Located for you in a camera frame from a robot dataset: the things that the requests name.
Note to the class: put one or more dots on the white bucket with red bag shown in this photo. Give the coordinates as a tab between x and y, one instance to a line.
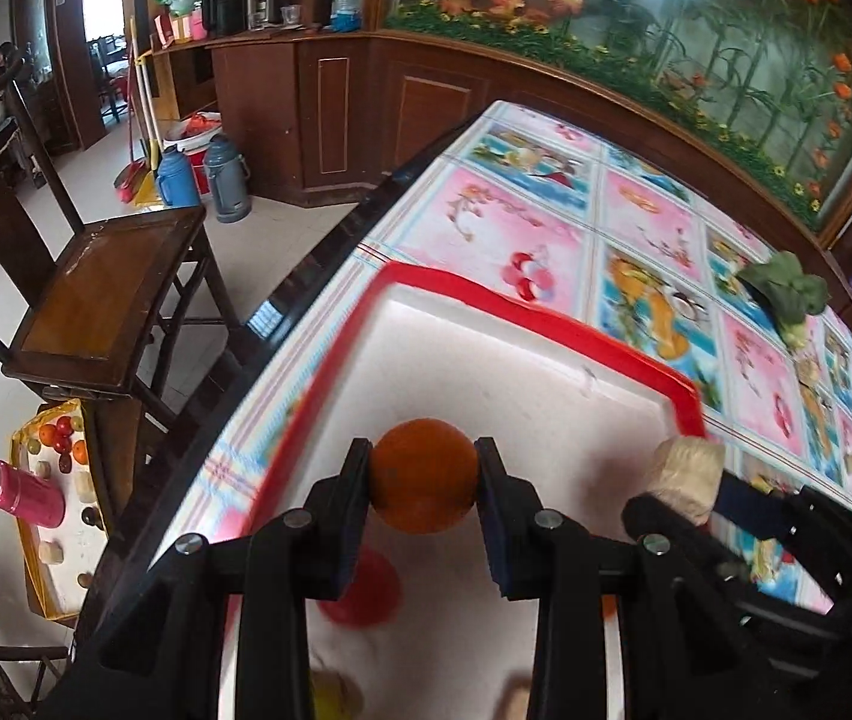
193	135

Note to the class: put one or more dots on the fruit-printed plastic tablecloth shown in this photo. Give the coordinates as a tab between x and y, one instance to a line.
516	240

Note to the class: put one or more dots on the red-rimmed white foam tray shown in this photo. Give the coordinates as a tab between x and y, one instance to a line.
516	405

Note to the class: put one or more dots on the grey-blue thermos flask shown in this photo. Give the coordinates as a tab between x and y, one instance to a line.
227	180

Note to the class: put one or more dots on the yellow cardboard box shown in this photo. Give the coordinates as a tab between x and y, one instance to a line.
58	562

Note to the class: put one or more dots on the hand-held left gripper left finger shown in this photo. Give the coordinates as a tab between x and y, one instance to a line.
355	510

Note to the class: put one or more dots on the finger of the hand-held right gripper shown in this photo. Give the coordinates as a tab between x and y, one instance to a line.
748	506
658	521

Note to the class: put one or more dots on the clear glass cup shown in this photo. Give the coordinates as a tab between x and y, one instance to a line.
291	15

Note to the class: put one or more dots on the pink striped box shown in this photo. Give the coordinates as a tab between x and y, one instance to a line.
182	26

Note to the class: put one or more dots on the red tomato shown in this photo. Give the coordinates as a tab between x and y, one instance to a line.
379	586

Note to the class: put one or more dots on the pink thermos cup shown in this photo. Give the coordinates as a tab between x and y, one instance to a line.
25	495

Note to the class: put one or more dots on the glass panel with artificial flowers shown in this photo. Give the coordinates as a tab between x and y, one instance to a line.
621	22

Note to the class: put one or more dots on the brown wooden chair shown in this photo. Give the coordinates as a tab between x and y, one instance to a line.
96	292

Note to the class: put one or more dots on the green leafy vegetable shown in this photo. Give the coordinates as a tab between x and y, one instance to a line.
786	289

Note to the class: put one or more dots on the assorted fruit and chunk pile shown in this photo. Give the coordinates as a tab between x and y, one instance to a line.
58	439

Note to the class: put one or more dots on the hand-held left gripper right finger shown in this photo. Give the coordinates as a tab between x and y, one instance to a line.
497	525

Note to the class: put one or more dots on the green plum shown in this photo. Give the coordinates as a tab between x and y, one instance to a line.
336	697

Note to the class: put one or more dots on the black kettle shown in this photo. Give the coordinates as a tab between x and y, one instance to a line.
222	9

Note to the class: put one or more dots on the blue thermos flask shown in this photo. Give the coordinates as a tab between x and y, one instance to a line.
177	178

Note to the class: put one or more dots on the large orange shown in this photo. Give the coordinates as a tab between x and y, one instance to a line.
422	472

